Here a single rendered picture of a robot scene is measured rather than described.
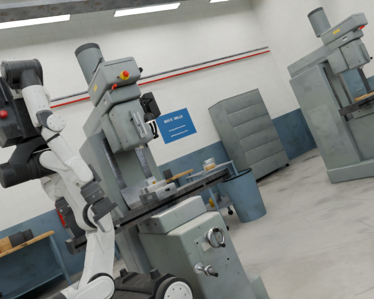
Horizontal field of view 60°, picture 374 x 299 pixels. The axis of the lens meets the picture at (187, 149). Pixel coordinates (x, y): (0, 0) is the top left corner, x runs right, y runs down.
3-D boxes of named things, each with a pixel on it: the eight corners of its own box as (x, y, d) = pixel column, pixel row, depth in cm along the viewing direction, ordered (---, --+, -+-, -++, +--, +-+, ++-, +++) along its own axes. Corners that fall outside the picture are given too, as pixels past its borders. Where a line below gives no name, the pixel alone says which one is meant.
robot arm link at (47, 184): (56, 199, 176) (42, 179, 174) (51, 202, 182) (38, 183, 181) (66, 193, 180) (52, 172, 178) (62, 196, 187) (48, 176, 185)
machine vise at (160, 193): (178, 191, 217) (171, 177, 217) (159, 200, 209) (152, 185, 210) (159, 196, 247) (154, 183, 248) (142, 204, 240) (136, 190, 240)
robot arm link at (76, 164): (84, 184, 140) (65, 159, 138) (78, 188, 147) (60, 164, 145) (95, 176, 144) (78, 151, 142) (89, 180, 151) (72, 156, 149)
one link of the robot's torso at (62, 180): (98, 234, 156) (31, 161, 147) (85, 237, 170) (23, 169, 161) (119, 212, 166) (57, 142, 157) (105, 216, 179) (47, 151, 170)
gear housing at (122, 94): (143, 94, 230) (138, 81, 230) (111, 103, 218) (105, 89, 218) (129, 110, 259) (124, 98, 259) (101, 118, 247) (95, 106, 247)
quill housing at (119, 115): (156, 137, 231) (139, 96, 232) (130, 147, 221) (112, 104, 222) (147, 143, 247) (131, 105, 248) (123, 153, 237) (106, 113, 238)
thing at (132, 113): (146, 136, 223) (135, 108, 224) (141, 137, 221) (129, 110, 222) (144, 137, 227) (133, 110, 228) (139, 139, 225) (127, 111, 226)
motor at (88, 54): (116, 77, 253) (100, 40, 254) (92, 83, 244) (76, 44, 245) (110, 87, 271) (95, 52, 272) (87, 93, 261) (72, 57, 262)
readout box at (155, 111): (162, 113, 270) (153, 91, 271) (153, 116, 266) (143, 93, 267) (154, 120, 288) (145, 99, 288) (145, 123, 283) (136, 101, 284)
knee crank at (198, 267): (222, 274, 170) (217, 263, 170) (213, 280, 167) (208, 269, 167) (202, 269, 189) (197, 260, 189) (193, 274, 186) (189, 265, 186)
